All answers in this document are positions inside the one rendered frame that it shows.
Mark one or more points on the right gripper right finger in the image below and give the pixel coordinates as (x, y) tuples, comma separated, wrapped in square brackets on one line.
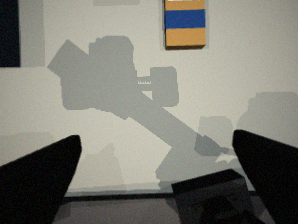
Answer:
[(272, 169)]

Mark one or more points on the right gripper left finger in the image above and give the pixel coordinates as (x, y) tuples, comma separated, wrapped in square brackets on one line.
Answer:
[(33, 187)]

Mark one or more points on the orange welding electrode pack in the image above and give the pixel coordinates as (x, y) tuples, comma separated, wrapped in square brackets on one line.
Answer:
[(184, 22)]

